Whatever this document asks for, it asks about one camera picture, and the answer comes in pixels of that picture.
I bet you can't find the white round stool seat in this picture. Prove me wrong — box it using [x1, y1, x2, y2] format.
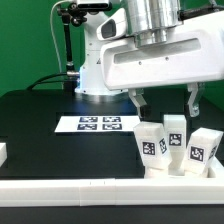
[144, 167, 185, 179]

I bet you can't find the black cable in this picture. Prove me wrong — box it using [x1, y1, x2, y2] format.
[26, 73, 79, 91]

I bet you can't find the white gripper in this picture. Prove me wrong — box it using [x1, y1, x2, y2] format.
[100, 14, 224, 120]

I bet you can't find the white cable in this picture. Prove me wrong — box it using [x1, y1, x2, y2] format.
[49, 0, 73, 74]

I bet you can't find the white marker sheet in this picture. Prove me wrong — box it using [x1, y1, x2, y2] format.
[55, 115, 140, 133]

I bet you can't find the black camera stand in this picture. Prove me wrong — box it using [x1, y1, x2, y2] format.
[57, 2, 87, 94]

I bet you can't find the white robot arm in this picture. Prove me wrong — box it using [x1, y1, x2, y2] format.
[76, 0, 224, 117]

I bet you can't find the white U-shaped fence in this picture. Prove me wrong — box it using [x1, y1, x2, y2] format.
[0, 140, 224, 208]

